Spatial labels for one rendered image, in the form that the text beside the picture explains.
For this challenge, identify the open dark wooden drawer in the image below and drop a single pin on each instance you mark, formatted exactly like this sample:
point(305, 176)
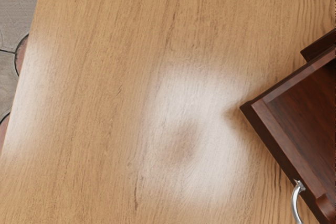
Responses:
point(302, 127)

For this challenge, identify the dark wooden cabinet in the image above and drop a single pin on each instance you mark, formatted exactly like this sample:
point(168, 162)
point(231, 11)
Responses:
point(323, 43)

